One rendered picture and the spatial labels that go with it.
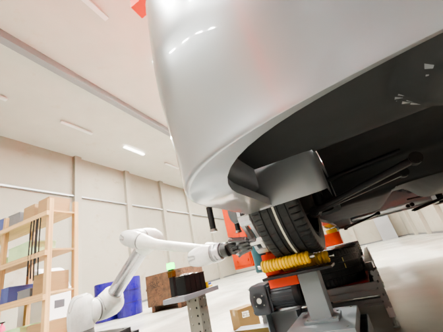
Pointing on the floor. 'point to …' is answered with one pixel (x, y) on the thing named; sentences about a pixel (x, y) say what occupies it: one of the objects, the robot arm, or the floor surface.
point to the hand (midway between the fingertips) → (256, 241)
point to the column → (199, 314)
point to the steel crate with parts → (155, 301)
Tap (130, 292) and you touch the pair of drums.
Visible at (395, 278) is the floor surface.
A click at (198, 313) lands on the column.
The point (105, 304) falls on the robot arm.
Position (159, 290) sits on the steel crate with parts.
